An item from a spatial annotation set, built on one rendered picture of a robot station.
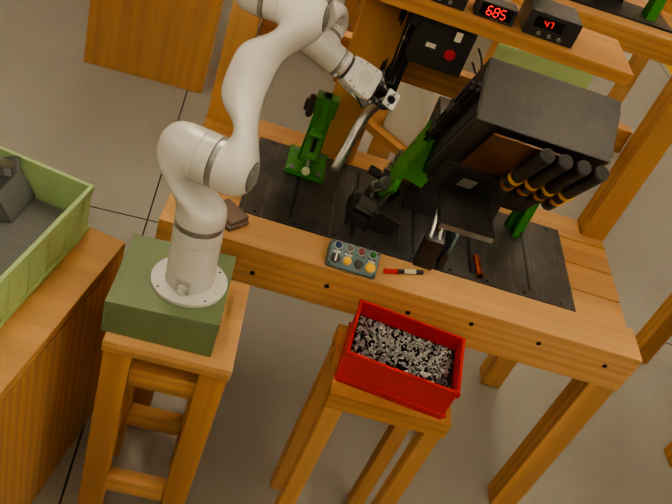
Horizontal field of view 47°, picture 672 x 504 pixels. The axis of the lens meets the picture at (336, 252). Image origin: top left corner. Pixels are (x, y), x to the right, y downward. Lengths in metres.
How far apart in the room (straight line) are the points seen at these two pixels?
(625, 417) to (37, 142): 3.00
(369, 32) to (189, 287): 1.03
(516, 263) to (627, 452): 1.33
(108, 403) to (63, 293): 0.31
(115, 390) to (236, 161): 0.73
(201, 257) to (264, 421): 1.22
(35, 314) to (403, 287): 1.00
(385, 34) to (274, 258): 0.79
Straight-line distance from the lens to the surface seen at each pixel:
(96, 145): 3.97
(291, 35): 1.75
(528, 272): 2.58
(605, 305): 2.69
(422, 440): 2.18
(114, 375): 2.04
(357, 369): 2.03
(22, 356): 1.98
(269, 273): 2.26
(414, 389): 2.05
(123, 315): 1.91
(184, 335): 1.91
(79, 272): 2.18
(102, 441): 2.28
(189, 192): 1.78
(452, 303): 2.30
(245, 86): 1.73
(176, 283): 1.91
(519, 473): 2.94
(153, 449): 2.80
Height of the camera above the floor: 2.33
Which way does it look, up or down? 39 degrees down
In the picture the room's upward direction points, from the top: 22 degrees clockwise
